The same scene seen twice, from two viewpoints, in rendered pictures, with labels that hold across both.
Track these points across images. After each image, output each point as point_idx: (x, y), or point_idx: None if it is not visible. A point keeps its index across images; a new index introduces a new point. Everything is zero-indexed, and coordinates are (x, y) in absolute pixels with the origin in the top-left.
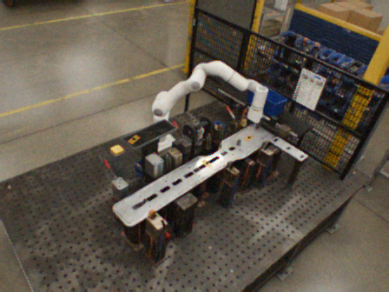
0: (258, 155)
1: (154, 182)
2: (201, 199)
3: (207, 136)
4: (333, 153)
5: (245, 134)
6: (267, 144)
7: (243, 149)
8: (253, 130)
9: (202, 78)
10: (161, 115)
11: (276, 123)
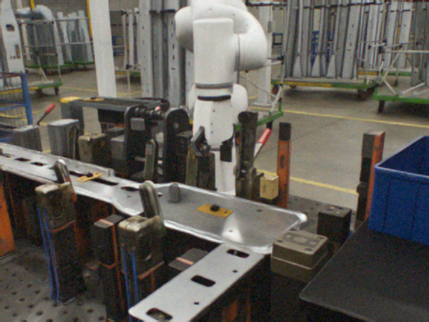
0: (247, 314)
1: (37, 152)
2: (81, 264)
3: (148, 142)
4: None
5: (230, 205)
6: (150, 202)
7: None
8: (262, 216)
9: (189, 12)
10: (188, 110)
11: (337, 241)
